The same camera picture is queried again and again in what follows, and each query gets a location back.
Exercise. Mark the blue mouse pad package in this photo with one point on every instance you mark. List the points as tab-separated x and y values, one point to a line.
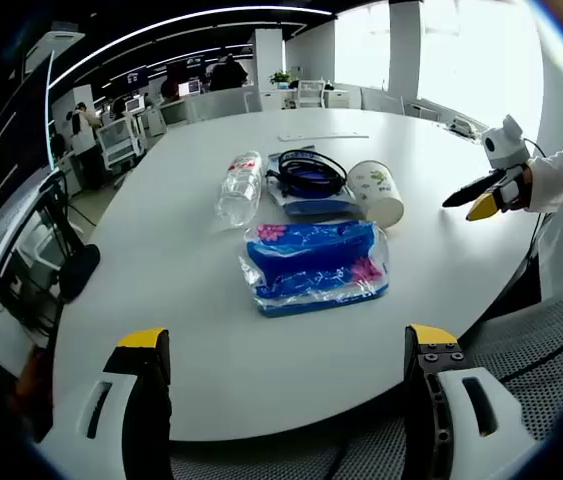
311	205

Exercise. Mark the clear plastic water bottle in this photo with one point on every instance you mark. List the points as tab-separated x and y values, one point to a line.
238	195

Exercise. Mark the white office chair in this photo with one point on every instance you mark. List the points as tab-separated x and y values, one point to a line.
311	95
118	142

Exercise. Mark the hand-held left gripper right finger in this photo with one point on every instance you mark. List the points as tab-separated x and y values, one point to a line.
466	425

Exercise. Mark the white table socket panel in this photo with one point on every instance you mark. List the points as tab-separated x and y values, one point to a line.
321	135

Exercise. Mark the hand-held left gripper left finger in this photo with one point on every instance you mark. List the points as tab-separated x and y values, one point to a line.
111	425

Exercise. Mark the white paper cup green print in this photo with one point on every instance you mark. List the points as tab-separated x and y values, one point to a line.
376	195

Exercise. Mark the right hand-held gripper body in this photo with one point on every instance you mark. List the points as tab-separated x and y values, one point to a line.
508	147

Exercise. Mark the green potted plant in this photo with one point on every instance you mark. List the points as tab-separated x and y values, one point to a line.
281	78

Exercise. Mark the blue floral tissue pack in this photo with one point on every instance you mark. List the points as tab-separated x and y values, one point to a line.
306	270

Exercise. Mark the white table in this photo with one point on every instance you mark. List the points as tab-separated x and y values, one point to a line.
186	325

